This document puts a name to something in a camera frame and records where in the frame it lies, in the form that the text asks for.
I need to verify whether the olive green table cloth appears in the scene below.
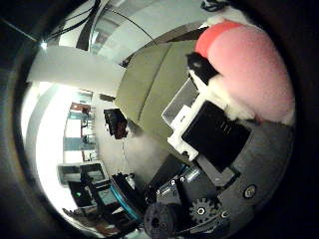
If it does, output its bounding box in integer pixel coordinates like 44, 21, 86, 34
114, 39, 200, 157

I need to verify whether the black hanging cable bundle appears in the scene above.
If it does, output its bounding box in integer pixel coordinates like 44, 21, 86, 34
49, 0, 103, 52

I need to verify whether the red pink plush toy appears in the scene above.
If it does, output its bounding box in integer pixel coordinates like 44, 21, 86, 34
193, 19, 297, 126

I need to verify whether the black office chair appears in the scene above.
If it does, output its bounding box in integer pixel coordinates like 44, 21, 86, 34
103, 108, 130, 140

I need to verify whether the dark computer workstation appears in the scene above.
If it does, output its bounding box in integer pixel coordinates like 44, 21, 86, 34
57, 161, 113, 210

